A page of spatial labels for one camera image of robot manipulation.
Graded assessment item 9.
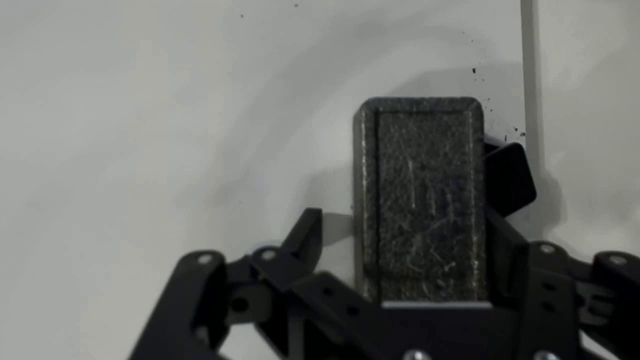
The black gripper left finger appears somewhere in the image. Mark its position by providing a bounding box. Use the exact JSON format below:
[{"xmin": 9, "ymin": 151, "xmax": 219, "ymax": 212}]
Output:
[{"xmin": 129, "ymin": 207, "xmax": 387, "ymax": 360}]

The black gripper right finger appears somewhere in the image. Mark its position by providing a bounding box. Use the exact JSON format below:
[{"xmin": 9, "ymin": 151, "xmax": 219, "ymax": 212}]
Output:
[{"xmin": 484, "ymin": 207, "xmax": 640, "ymax": 360}]

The black whiteboard duster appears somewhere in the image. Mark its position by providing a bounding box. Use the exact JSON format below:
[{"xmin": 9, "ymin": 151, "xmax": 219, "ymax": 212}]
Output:
[{"xmin": 353, "ymin": 97, "xmax": 488, "ymax": 307}]

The large white whiteboard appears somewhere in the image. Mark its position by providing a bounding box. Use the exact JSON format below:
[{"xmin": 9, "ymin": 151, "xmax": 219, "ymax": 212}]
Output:
[{"xmin": 0, "ymin": 0, "xmax": 540, "ymax": 360}]

